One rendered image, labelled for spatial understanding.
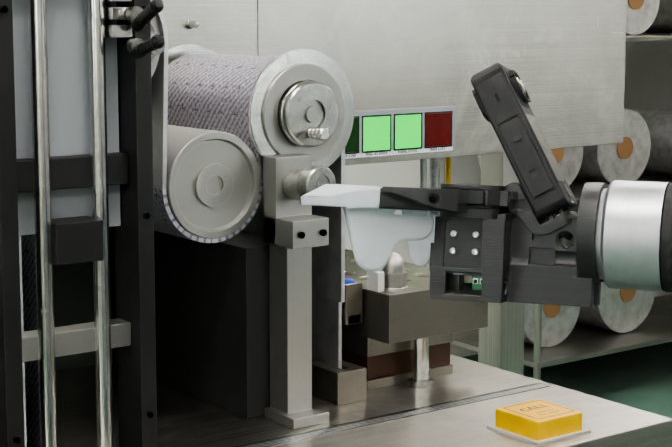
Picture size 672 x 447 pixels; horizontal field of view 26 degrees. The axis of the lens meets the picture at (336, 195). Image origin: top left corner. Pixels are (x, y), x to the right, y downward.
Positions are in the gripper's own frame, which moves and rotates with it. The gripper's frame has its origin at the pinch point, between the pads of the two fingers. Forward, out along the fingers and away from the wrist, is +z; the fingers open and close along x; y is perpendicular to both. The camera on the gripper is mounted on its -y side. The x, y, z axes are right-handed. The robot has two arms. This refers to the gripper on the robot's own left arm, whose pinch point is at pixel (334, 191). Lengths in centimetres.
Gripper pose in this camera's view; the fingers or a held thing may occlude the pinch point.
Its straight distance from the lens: 107.9
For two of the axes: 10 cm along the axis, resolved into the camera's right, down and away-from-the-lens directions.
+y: -0.4, 10.0, 0.0
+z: -9.4, -0.4, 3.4
